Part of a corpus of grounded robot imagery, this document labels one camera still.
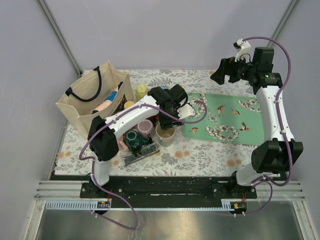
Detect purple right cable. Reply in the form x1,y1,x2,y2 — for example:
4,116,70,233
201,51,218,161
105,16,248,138
209,36,293,216

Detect dark green mug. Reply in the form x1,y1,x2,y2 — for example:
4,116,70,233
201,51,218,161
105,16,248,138
125,130,150,153

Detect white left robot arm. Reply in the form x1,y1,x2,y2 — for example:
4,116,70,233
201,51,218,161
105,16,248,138
88,84,195,198

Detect yellow mug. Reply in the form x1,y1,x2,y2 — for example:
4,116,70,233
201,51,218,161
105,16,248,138
123,101,135,110

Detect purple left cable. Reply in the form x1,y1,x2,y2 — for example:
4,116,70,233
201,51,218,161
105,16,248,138
79,100,208,230

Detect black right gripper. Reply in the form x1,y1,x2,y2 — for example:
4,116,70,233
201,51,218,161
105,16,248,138
209,53,256,86

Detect floral table mat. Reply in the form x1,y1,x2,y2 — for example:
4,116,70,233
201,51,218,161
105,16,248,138
54,69,255,177

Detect beige floral mug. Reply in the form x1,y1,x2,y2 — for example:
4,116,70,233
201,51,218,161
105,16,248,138
155,123,176,147

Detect purple cable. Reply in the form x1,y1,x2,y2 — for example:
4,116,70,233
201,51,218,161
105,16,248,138
209,36,293,216
79,100,208,230

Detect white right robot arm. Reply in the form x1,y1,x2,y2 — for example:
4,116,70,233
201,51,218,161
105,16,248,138
210,46,304,198

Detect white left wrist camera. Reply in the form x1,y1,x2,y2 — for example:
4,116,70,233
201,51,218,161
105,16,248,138
177,103,196,120

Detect white slotted cable duct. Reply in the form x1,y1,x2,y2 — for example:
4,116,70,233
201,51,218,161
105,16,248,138
46,195,247,212

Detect blue butterfly mug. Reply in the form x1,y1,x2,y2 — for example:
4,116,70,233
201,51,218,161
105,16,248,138
160,85,169,90

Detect lavender mug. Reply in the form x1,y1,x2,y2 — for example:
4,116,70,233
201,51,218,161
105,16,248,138
137,119,155,138

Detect lime green mug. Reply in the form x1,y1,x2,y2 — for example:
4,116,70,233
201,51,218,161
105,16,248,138
135,84,148,102

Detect green floral tray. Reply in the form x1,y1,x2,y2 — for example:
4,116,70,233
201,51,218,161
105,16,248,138
182,93,264,145

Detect pink octagonal mug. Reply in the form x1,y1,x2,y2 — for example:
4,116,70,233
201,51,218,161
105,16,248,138
118,140,129,152

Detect beige canvas tote bag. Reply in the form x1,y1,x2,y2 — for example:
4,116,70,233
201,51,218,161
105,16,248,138
55,61,134,140

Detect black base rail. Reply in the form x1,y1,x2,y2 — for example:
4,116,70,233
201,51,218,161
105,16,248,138
80,176,257,203

